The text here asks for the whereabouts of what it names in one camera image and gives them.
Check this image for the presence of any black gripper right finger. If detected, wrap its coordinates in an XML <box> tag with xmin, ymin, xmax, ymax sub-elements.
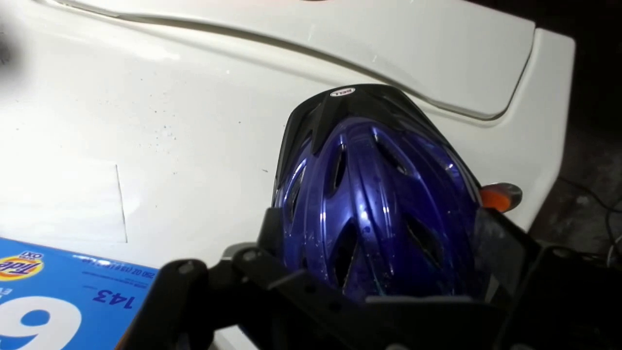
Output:
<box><xmin>474</xmin><ymin>206</ymin><xmax>622</xmax><ymax>350</ymax></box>

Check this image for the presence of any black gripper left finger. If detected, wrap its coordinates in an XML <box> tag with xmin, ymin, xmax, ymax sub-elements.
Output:
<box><xmin>119</xmin><ymin>241</ymin><xmax>366</xmax><ymax>350</ymax></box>

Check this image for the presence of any blue and black bicycle helmet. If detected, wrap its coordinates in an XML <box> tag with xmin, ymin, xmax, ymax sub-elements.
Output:
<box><xmin>268</xmin><ymin>83</ymin><xmax>494</xmax><ymax>307</ymax></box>

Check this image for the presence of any orange marker pen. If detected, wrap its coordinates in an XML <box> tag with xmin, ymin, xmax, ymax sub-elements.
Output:
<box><xmin>478</xmin><ymin>181</ymin><xmax>525</xmax><ymax>214</ymax></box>

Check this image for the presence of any blue detergent box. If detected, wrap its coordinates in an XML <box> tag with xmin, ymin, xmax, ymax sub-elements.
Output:
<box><xmin>0</xmin><ymin>235</ymin><xmax>162</xmax><ymax>350</ymax></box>

